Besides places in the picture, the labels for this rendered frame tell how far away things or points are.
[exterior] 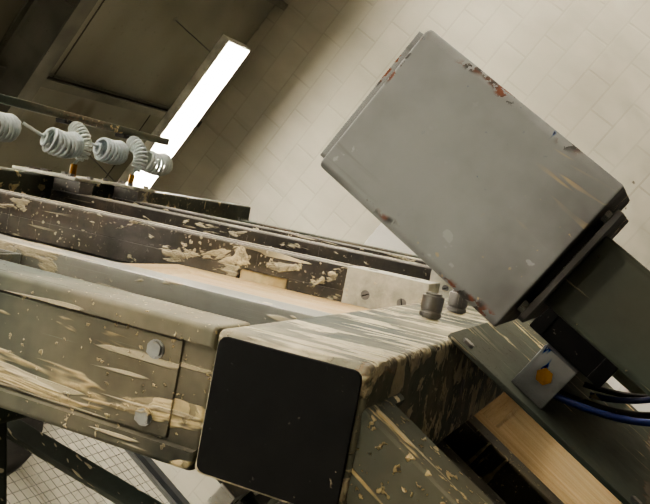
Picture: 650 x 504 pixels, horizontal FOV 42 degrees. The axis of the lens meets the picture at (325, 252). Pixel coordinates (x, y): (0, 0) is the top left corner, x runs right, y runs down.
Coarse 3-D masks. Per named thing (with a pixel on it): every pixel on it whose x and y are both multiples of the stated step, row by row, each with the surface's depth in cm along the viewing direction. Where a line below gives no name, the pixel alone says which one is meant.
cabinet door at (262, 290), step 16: (160, 272) 118; (176, 272) 122; (192, 272) 126; (208, 272) 130; (240, 288) 119; (256, 288) 122; (272, 288) 124; (304, 304) 115; (320, 304) 118; (336, 304) 119
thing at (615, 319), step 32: (608, 256) 55; (576, 288) 56; (608, 288) 55; (640, 288) 54; (576, 320) 56; (608, 320) 55; (640, 320) 54; (608, 352) 55; (640, 352) 54; (640, 384) 54
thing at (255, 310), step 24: (0, 240) 101; (24, 240) 105; (24, 264) 100; (48, 264) 98; (72, 264) 97; (96, 264) 96; (120, 264) 99; (120, 288) 95; (144, 288) 93; (168, 288) 92; (192, 288) 91; (216, 288) 94; (216, 312) 90; (240, 312) 89; (264, 312) 88; (288, 312) 87; (312, 312) 89
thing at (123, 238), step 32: (0, 192) 147; (0, 224) 147; (32, 224) 144; (64, 224) 142; (96, 224) 140; (128, 224) 137; (160, 224) 140; (128, 256) 137; (160, 256) 135; (192, 256) 133; (224, 256) 131; (256, 256) 129; (288, 256) 127; (288, 288) 127; (320, 288) 125; (352, 288) 123; (384, 288) 121; (416, 288) 119
